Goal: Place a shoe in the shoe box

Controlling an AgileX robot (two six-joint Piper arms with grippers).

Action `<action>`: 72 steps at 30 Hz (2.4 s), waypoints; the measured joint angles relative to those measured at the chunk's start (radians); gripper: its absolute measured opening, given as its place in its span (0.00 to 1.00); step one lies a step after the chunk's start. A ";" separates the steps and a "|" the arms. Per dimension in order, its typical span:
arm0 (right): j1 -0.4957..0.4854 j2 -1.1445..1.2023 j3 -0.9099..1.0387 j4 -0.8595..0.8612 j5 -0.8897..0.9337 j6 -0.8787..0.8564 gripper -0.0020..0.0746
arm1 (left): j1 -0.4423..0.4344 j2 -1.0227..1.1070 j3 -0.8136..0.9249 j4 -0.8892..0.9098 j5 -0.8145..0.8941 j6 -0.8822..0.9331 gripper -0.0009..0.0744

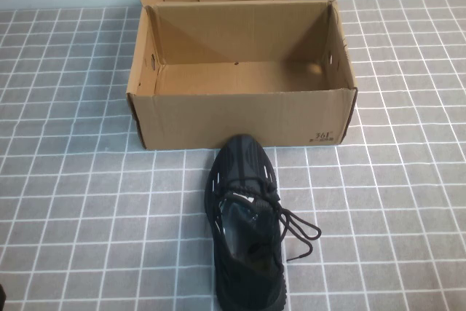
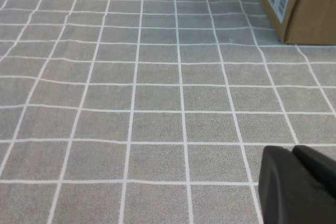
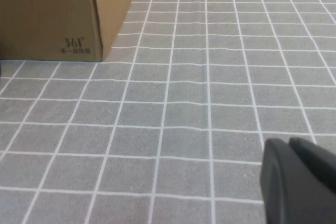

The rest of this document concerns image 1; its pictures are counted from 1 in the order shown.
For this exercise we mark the black knit sneaker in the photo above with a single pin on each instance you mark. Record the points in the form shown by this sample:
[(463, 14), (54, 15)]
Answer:
[(240, 165)]

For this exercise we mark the brown cardboard shoe box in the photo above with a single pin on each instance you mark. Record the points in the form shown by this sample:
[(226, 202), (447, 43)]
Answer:
[(236, 121)]

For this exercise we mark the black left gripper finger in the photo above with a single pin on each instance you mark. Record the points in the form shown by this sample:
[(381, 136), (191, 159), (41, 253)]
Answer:
[(1, 298)]

